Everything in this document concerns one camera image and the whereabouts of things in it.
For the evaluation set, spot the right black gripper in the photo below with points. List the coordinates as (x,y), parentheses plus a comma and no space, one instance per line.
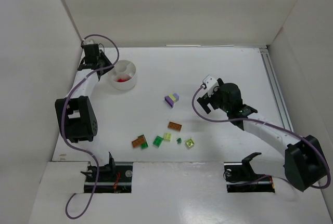
(205,102)

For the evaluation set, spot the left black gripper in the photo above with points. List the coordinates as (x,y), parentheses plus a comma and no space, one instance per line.
(104,61)

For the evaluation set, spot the purple and yellow lego stack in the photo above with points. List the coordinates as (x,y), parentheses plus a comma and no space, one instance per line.
(171,99)

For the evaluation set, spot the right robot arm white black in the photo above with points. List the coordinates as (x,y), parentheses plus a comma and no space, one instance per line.
(305,165)

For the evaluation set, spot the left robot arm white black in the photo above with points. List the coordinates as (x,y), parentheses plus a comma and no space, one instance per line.
(76,118)

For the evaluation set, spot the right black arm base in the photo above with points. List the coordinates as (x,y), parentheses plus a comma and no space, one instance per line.
(241,178)

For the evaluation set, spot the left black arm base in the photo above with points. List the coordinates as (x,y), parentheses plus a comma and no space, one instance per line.
(117,181)

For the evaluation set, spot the white round divided container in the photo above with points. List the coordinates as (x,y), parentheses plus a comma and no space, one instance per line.
(123,69)

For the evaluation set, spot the orange lego brick right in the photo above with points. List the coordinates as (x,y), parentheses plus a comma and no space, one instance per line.
(174,126)

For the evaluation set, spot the orange lego brick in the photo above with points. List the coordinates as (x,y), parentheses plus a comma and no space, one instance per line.
(174,126)
(138,142)

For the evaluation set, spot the lime transparent lego brick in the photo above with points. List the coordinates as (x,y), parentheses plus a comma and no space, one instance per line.
(189,143)

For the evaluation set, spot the pale yellow lego brick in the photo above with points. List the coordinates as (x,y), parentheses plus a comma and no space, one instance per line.
(167,137)

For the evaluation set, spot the green lego brick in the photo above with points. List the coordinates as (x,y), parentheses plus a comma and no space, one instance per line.
(157,141)

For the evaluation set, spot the green lego under orange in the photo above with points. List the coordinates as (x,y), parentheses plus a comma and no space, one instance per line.
(145,144)

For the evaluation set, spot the orange lego brick left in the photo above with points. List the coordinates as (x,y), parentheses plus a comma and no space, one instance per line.
(138,142)

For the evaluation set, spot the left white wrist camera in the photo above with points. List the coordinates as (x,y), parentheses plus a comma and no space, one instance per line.
(87,42)

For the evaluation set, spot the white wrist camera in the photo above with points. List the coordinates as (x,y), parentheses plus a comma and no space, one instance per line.
(209,84)
(87,42)

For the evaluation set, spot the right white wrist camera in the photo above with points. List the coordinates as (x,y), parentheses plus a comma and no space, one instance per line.
(209,84)

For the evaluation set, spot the aluminium rail right edge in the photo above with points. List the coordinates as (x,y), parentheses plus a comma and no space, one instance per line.
(276,90)

